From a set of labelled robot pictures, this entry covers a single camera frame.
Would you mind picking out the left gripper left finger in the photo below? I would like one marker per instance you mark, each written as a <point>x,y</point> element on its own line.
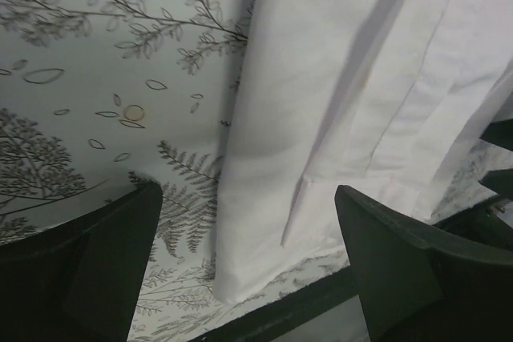
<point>80,281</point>

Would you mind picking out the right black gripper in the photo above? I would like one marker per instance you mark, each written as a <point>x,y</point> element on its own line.
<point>498,177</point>

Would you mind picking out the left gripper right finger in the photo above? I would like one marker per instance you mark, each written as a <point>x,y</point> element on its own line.
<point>417,282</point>

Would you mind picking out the white long sleeve shirt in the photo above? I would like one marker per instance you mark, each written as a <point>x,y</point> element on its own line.
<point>386,96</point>

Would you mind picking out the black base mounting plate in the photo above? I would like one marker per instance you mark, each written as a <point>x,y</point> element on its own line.
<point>479,223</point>

